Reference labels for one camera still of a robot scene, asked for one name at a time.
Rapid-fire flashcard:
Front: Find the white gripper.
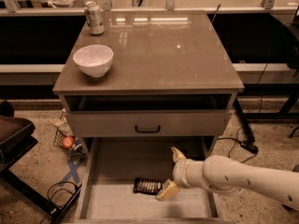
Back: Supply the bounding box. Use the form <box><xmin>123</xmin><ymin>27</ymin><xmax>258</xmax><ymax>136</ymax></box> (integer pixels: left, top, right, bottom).
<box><xmin>156</xmin><ymin>147</ymin><xmax>203</xmax><ymax>201</ymax></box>

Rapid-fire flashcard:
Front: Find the dark rxbar chocolate bar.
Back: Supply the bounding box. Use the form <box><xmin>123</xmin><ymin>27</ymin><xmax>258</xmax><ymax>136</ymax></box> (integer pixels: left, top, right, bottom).
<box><xmin>133</xmin><ymin>178</ymin><xmax>163</xmax><ymax>195</ymax></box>

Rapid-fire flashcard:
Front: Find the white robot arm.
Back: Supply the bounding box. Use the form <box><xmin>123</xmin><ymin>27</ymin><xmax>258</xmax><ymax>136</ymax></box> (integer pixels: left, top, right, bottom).
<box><xmin>156</xmin><ymin>147</ymin><xmax>299</xmax><ymax>211</ymax></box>

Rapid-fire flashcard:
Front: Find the open grey middle drawer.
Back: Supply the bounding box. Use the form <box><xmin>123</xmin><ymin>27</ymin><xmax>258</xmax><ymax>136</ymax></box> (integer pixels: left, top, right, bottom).
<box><xmin>75</xmin><ymin>137</ymin><xmax>219</xmax><ymax>224</ymax></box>

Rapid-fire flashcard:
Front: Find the grey drawer cabinet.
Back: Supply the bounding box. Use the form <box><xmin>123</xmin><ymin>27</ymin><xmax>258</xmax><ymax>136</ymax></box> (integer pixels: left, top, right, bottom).
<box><xmin>51</xmin><ymin>10</ymin><xmax>245</xmax><ymax>224</ymax></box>

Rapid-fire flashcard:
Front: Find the red apple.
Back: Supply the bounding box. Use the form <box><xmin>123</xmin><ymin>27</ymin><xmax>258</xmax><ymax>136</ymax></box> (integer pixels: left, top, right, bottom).
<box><xmin>62</xmin><ymin>136</ymin><xmax>75</xmax><ymax>149</ymax></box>

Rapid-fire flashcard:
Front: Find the white ceramic bowl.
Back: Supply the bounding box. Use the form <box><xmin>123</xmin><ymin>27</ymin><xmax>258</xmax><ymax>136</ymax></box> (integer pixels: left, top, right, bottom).
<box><xmin>73</xmin><ymin>45</ymin><xmax>114</xmax><ymax>77</ymax></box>

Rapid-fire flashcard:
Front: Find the black chair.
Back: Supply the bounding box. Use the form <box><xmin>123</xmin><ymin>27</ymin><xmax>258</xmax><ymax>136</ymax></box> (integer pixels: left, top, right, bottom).
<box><xmin>0</xmin><ymin>100</ymin><xmax>36</xmax><ymax>170</ymax></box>

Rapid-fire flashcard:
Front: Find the green white soda can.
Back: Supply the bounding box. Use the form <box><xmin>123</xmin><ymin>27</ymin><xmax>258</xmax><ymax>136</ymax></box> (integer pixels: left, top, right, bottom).
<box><xmin>84</xmin><ymin>1</ymin><xmax>105</xmax><ymax>35</ymax></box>

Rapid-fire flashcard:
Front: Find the black drawer handle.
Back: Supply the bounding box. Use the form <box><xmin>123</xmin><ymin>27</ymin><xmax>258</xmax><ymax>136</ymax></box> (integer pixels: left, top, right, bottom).
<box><xmin>135</xmin><ymin>125</ymin><xmax>161</xmax><ymax>133</ymax></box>

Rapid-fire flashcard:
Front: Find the black power adapter cable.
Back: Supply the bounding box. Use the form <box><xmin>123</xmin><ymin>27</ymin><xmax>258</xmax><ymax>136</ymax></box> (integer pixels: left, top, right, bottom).
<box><xmin>217</xmin><ymin>126</ymin><xmax>260</xmax><ymax>165</ymax></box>

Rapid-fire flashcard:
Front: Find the black wire basket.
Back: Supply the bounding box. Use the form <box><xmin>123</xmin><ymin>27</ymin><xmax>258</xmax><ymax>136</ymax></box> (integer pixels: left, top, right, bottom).
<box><xmin>53</xmin><ymin>130</ymin><xmax>85</xmax><ymax>157</ymax></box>

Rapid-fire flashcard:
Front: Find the black floor cable loop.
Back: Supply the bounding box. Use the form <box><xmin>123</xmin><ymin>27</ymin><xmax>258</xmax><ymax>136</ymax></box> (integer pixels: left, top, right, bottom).
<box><xmin>38</xmin><ymin>180</ymin><xmax>82</xmax><ymax>224</ymax></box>

